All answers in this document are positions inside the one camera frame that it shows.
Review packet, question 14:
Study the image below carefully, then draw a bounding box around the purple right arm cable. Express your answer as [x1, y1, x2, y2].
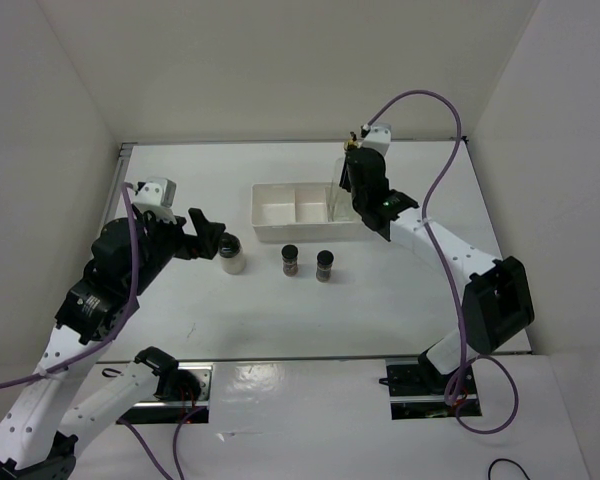
[364, 89, 520, 435]

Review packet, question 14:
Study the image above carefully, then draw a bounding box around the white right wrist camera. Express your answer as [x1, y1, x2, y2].
[359, 123, 392, 157]

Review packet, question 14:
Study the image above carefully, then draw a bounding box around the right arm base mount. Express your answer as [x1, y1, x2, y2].
[378, 357, 482, 421]

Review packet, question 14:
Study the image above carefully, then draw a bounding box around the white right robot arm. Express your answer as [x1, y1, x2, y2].
[340, 147, 535, 394]

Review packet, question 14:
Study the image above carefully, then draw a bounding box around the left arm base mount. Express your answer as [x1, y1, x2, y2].
[101, 362, 212, 425]

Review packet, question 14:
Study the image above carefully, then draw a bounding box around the spice jar black lid right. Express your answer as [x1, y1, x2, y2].
[316, 250, 334, 282]

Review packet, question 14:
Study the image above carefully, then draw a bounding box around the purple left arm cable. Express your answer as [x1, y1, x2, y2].
[0, 182, 186, 480]

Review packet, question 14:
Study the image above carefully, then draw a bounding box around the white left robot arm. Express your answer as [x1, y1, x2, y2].
[0, 208, 226, 479]

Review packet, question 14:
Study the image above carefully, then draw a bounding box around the glass oil bottle gold spout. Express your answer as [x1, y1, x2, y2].
[334, 189, 361, 222]

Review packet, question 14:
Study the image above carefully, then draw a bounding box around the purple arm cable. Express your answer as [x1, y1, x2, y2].
[0, 182, 186, 480]
[364, 89, 520, 435]

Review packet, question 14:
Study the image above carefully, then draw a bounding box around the white three-compartment organizer tray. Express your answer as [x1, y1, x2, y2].
[251, 182, 367, 244]

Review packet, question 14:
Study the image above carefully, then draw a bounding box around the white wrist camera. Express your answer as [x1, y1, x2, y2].
[359, 123, 392, 157]
[132, 177, 177, 209]

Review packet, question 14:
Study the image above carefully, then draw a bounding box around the white powder jar black lid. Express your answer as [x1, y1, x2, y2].
[218, 232, 246, 275]

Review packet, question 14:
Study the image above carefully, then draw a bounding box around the spice jar black lid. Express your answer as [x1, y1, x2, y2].
[281, 244, 299, 277]
[316, 250, 334, 282]

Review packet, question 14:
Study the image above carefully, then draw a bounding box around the black cable on floor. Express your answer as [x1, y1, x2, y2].
[488, 458, 531, 480]

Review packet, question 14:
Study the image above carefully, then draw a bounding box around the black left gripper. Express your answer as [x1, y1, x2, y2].
[128, 201, 225, 295]

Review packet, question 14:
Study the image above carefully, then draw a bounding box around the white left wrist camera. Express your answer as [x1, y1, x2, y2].
[132, 177, 177, 209]

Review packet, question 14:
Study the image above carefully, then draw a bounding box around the spice jar black lid left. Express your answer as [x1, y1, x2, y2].
[281, 244, 299, 277]

